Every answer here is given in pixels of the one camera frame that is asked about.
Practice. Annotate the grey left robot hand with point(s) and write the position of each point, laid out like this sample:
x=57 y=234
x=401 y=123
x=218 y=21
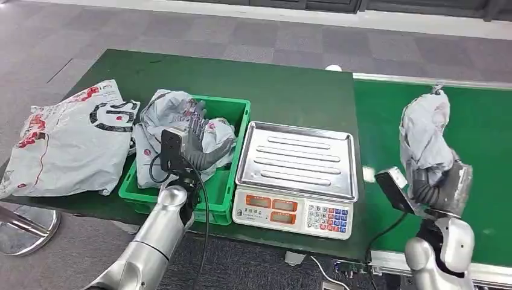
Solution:
x=200 y=150

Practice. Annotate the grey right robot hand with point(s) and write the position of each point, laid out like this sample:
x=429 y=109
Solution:
x=452 y=192

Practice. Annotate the grey parcel bag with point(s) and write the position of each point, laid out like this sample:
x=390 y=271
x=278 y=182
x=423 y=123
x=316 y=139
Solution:
x=168 y=112
x=424 y=136

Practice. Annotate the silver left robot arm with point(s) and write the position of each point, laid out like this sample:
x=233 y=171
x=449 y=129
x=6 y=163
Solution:
x=156 y=240

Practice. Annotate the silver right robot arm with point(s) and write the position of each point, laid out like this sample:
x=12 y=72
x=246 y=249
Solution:
x=448 y=256

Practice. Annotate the green plastic crate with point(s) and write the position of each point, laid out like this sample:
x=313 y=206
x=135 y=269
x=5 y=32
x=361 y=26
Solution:
x=224 y=188

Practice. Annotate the green conveyor belt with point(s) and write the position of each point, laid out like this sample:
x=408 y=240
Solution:
x=488 y=160

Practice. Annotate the white paper scrap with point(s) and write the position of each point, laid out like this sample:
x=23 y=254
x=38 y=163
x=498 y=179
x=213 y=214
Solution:
x=368 y=175

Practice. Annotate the steel scale pan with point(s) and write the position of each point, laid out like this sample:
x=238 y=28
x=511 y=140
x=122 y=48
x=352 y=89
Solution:
x=300 y=162

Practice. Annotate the white electronic weighing scale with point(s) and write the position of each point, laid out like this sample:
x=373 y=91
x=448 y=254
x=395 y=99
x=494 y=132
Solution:
x=288 y=217

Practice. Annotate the black terminal block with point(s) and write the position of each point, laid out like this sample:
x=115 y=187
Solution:
x=350 y=268

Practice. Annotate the large white printed parcel bag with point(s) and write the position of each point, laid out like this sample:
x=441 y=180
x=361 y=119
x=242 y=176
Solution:
x=68 y=156

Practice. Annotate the small white round object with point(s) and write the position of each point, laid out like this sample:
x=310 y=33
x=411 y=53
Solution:
x=333 y=67

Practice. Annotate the chrome round stand base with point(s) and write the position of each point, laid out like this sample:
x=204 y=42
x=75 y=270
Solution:
x=24 y=236

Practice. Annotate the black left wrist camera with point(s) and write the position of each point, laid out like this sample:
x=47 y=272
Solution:
x=172 y=148

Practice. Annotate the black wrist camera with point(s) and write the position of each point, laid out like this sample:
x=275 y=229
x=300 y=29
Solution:
x=394 y=190
x=172 y=148

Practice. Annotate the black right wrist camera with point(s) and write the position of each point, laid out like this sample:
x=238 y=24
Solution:
x=394 y=190

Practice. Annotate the white table bracket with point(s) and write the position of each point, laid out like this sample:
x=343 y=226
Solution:
x=295 y=258

